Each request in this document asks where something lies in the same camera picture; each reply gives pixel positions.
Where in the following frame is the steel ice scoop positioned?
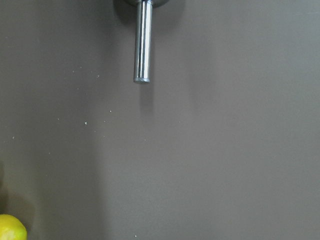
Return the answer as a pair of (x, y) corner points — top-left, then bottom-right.
(125, 0), (168, 84)

